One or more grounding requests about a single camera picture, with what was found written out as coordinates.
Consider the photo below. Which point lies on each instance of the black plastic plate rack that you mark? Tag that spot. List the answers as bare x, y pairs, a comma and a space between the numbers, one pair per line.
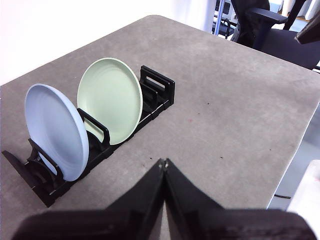
57, 191

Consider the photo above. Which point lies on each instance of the black office chair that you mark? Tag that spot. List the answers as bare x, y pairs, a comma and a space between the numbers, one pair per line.
287, 45

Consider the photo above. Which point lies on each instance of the pale green round plate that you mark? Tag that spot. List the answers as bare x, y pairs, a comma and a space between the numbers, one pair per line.
112, 100

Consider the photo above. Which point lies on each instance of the pale blue round plate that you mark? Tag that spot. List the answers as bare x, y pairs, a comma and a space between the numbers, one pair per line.
55, 130

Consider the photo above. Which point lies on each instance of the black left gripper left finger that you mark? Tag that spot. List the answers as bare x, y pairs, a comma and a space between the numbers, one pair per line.
120, 222

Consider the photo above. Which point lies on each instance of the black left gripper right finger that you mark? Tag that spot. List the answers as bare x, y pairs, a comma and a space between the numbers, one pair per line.
215, 222

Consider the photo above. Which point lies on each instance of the white plastic box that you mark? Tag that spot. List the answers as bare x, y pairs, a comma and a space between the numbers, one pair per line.
307, 192

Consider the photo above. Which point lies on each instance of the blue metal pole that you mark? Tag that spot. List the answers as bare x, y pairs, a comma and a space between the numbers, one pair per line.
219, 15

